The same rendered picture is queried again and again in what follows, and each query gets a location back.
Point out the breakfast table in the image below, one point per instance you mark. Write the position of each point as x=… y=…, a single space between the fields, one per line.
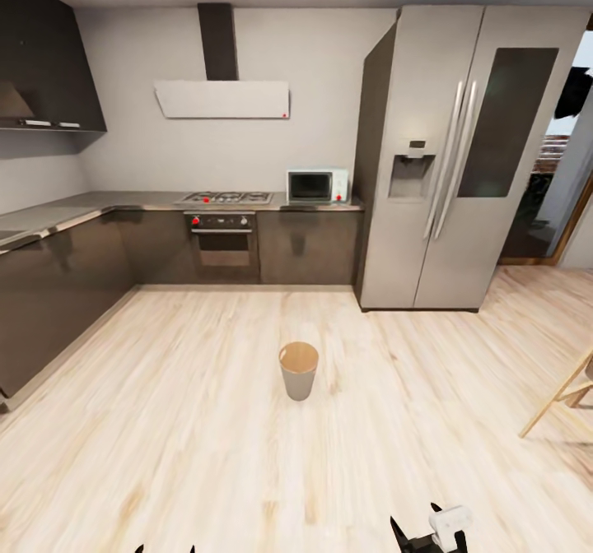
x=573 y=401

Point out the straight chair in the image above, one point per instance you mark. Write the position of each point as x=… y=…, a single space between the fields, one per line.
x=559 y=395

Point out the fridge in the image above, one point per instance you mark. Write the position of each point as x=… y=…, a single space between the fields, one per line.
x=456 y=102

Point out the trash can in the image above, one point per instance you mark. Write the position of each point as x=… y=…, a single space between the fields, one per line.
x=299 y=363

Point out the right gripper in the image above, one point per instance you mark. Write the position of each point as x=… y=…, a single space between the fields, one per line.
x=425 y=544

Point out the cabinet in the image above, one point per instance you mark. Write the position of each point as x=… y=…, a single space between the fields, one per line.
x=45 y=78

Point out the oven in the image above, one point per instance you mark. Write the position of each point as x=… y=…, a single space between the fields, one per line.
x=223 y=242

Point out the range hood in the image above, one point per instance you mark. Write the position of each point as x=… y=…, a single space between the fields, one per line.
x=223 y=94

